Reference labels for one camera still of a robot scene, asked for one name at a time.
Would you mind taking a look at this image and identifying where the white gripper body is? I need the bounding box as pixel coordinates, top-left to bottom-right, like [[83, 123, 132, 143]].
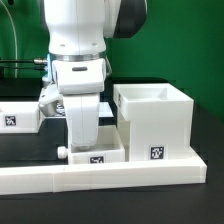
[[52, 59, 106, 147]]

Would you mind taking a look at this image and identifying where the white drawer with knob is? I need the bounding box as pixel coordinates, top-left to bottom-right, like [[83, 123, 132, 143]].
[[57, 125, 125, 165]]

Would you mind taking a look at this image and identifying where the white drawer cabinet box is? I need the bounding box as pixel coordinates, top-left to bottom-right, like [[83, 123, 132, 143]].
[[113, 83, 194, 161]]

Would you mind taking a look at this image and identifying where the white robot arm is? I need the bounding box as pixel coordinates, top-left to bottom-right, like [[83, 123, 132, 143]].
[[39, 0, 147, 147]]

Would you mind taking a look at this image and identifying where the white fiducial marker sheet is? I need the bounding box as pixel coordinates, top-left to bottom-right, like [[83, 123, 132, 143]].
[[56, 102, 113, 118]]

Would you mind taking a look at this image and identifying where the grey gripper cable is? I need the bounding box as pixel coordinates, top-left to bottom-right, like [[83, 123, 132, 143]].
[[104, 56, 113, 78]]

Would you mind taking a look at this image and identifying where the black cable with metal connector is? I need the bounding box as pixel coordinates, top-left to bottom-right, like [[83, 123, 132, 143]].
[[0, 57, 49, 72]]

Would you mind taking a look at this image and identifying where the white cable on green wall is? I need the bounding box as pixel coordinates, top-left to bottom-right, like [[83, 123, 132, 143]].
[[0, 1, 19, 79]]

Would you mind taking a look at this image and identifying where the white L-shaped obstacle wall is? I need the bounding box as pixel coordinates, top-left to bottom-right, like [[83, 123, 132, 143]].
[[0, 148, 207, 195]]

